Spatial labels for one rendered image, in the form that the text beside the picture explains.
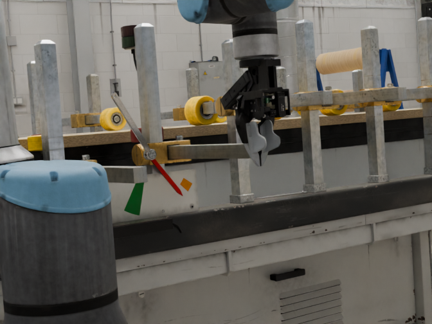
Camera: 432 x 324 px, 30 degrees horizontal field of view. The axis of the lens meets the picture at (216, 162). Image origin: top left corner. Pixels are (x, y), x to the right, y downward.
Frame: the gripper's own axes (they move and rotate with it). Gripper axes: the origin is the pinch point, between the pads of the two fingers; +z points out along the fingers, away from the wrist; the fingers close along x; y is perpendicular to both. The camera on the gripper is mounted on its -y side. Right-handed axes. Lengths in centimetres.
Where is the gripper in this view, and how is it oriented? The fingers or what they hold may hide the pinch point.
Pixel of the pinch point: (256, 159)
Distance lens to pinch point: 163.6
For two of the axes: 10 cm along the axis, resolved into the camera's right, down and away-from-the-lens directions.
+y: 5.9, 0.0, -8.1
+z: 0.7, 10.0, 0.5
